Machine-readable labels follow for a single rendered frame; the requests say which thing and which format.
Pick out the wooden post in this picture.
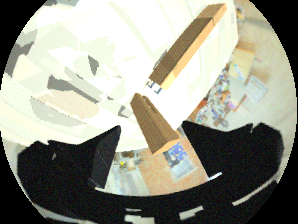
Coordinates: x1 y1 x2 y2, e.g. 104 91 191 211
130 92 181 156

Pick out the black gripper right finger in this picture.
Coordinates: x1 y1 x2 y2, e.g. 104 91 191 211
181 120 254 177

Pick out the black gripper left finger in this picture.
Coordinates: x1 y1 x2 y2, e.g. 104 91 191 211
47 125 122 189

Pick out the wooden rail with steel hooks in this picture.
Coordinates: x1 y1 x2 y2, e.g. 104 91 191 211
148 2 227 96

